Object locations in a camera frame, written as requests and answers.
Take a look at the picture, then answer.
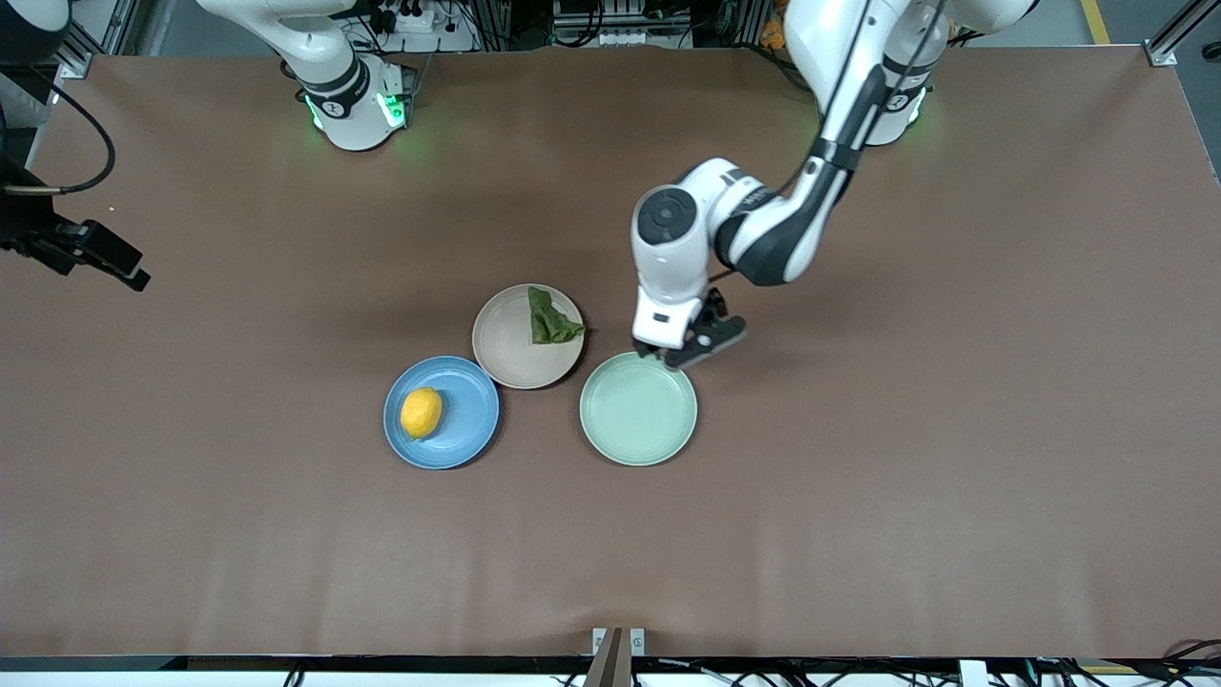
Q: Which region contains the green lettuce leaf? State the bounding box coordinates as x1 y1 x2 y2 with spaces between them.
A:
528 285 587 346

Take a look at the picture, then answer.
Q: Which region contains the yellow lemon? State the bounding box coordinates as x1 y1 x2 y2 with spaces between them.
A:
400 385 444 441

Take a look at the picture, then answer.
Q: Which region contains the pale green plate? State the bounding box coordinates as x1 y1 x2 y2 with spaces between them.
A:
579 351 698 468

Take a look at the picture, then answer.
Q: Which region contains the pale beige plate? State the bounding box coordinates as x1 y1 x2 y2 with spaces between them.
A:
472 283 586 390

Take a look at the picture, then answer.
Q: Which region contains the brown table cover sheet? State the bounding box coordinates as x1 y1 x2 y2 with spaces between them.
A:
0 46 1221 659

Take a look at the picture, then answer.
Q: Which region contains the blue plate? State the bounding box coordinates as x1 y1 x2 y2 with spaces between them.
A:
383 356 501 470

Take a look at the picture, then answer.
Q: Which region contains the white power strip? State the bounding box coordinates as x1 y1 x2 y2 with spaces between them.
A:
367 5 449 35

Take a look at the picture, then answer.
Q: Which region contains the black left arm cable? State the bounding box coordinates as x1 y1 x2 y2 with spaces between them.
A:
706 0 950 283

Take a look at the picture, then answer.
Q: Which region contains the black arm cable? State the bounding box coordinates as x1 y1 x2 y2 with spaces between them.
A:
706 0 950 283
0 81 117 197

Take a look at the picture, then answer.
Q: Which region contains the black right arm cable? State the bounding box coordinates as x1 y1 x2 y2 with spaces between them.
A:
0 81 117 197

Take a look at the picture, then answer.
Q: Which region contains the metal rack with cables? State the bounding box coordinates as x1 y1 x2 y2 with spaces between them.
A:
551 0 694 49

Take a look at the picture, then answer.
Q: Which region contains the brown camera mount post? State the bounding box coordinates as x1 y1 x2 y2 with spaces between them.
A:
584 627 632 687

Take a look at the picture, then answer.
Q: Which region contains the black cable bundle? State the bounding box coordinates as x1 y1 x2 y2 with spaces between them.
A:
1126 637 1221 687

